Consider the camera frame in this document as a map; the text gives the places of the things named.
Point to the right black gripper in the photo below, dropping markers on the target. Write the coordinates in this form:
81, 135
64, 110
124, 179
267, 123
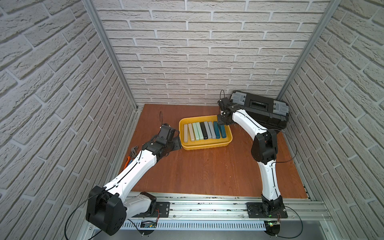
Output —
221, 120

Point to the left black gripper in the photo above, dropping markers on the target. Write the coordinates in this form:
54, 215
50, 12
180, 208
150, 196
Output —
174, 144

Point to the teal pruner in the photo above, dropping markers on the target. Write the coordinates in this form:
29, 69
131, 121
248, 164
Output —
223, 131
217, 130

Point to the grey pruner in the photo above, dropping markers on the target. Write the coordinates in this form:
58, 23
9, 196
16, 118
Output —
208, 130
212, 130

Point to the black folding pruner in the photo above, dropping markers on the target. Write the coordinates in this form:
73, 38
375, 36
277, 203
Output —
204, 131

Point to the yellow plastic tray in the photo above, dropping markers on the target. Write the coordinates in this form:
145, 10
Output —
203, 144

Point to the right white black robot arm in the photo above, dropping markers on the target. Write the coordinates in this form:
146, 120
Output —
264, 151

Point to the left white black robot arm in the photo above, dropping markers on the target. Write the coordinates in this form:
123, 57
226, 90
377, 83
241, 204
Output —
108, 206

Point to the black plastic toolbox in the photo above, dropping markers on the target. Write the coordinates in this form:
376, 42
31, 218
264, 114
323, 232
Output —
268, 112

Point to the orange handled pliers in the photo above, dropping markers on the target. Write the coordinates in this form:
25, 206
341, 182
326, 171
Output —
132, 155

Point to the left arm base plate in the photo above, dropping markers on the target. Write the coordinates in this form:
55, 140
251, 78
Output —
161, 210

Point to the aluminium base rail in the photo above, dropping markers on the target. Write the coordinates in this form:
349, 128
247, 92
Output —
224, 213

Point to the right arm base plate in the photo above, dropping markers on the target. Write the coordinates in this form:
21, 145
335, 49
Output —
264, 210

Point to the right aluminium corner post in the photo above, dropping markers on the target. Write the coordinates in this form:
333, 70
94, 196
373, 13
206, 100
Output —
323, 22

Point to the aluminium corner post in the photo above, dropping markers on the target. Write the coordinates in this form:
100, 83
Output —
99, 27
323, 22

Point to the left aluminium corner post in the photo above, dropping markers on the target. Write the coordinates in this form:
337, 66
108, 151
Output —
99, 27

